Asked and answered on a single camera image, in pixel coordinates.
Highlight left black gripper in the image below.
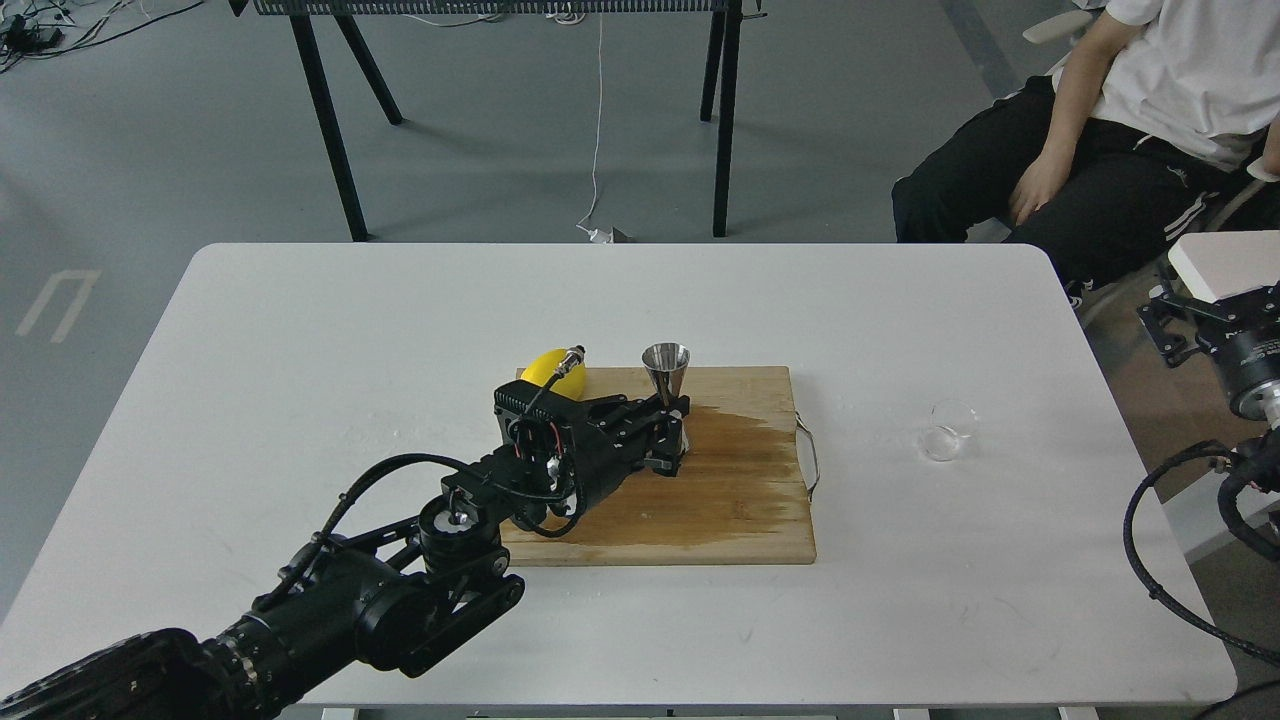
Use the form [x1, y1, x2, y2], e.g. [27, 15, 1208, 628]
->
[494, 379, 691, 516]

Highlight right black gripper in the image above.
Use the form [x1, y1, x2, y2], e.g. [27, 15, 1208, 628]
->
[1137, 290, 1279, 421]

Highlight steel jigger measuring cup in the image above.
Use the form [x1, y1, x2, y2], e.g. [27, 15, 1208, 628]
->
[641, 341, 690, 457]

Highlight clear glass cup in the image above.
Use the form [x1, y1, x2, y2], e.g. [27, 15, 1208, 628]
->
[918, 398, 980, 462]

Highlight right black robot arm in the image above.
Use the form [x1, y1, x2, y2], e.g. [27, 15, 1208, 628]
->
[1123, 281, 1279, 666]

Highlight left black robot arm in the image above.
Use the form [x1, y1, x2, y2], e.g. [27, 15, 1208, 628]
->
[3, 380, 691, 719]

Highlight person's right hand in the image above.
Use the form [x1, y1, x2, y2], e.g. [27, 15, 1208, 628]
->
[1009, 149, 1074, 227]

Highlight yellow lemon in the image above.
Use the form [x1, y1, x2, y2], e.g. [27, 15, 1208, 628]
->
[518, 345, 588, 401]

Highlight white side table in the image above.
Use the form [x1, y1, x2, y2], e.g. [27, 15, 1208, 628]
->
[1167, 231, 1279, 304]

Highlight wooden cutting board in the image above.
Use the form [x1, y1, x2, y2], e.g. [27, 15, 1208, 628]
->
[500, 366, 817, 568]

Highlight seated person white shirt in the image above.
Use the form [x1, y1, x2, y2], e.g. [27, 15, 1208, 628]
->
[891, 1, 1279, 293]

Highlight black metal rack table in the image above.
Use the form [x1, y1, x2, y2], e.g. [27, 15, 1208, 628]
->
[228, 1, 765, 242]

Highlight white hanging cable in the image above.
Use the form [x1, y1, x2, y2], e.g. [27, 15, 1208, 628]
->
[575, 12, 634, 243]

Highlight black floor cables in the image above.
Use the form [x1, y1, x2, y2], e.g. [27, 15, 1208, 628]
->
[0, 0, 206, 70]

